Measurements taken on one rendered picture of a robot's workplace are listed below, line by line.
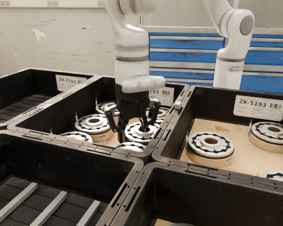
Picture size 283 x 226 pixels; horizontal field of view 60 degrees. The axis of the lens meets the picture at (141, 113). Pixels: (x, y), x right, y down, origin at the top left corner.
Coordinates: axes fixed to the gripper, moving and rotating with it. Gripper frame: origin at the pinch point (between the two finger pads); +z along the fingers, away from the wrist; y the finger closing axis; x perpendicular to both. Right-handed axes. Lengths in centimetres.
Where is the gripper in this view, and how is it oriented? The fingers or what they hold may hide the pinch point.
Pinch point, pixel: (133, 136)
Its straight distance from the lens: 60.1
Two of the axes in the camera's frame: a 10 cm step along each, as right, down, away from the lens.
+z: 0.0, 9.1, 4.2
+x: 4.2, 3.8, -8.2
